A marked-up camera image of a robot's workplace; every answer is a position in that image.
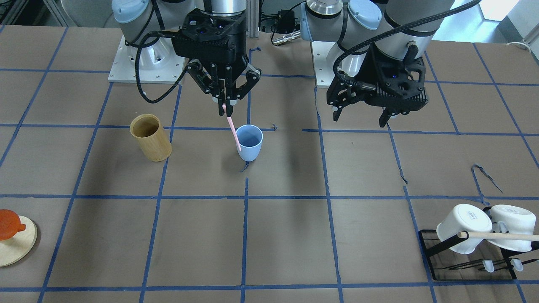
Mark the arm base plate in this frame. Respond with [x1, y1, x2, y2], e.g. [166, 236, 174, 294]
[311, 41, 366, 88]
[108, 37, 187, 84]

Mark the aluminium frame post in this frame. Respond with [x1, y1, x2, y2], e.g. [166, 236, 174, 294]
[245, 0, 261, 40]

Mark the bamboo cup holder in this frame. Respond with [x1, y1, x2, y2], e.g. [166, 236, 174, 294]
[129, 114, 173, 162]

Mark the black braided cable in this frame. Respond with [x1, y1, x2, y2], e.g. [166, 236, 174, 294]
[333, 0, 483, 91]

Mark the black wire mug rack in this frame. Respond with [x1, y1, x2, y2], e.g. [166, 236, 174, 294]
[419, 206, 538, 281]

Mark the wooden cup tree stand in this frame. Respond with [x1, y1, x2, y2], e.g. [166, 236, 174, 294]
[0, 215, 38, 267]

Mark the white mug far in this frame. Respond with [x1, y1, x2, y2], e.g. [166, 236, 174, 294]
[487, 205, 536, 253]

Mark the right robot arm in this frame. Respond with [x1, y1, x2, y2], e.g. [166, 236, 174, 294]
[112, 0, 261, 117]

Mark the light blue plastic cup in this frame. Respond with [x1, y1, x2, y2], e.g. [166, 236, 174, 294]
[236, 125, 263, 162]

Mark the orange cup on stand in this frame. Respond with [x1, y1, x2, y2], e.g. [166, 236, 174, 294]
[0, 209, 26, 241]

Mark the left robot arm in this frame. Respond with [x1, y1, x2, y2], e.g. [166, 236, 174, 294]
[300, 0, 453, 128]

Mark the pink chopstick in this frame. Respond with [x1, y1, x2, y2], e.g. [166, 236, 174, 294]
[222, 104, 242, 152]

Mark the white mug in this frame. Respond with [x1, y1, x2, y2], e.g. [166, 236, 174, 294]
[487, 205, 536, 253]
[436, 204, 493, 241]

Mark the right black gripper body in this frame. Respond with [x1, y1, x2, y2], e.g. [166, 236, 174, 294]
[173, 9, 248, 78]

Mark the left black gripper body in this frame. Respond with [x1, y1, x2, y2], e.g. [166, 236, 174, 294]
[333, 44, 429, 114]

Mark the white mug near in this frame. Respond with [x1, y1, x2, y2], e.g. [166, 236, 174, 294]
[436, 204, 493, 241]

